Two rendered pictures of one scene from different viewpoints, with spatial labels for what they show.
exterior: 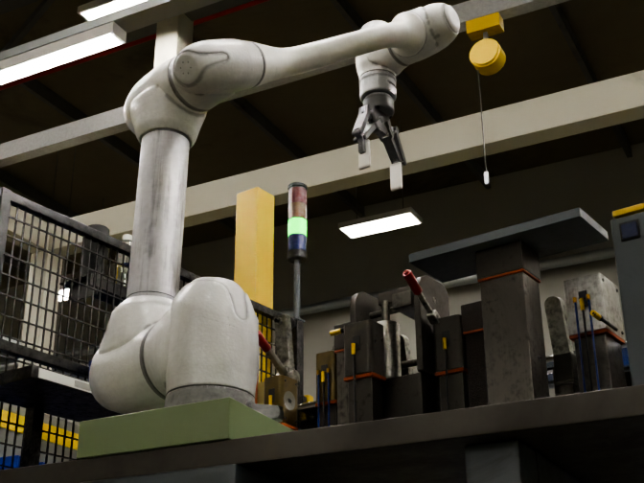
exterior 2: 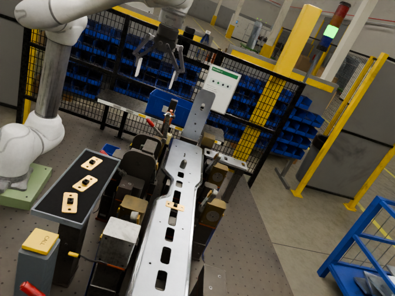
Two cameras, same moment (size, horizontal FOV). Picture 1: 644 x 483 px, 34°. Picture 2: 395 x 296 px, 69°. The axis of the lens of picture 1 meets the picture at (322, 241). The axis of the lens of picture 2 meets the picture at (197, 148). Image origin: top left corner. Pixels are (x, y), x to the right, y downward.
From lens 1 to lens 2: 243 cm
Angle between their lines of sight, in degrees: 67
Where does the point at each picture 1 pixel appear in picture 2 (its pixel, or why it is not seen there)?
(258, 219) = (299, 25)
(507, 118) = not seen: outside the picture
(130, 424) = not seen: outside the picture
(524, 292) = not seen: hidden behind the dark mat
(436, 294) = (141, 161)
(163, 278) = (38, 108)
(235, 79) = (36, 24)
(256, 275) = (284, 56)
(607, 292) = (109, 244)
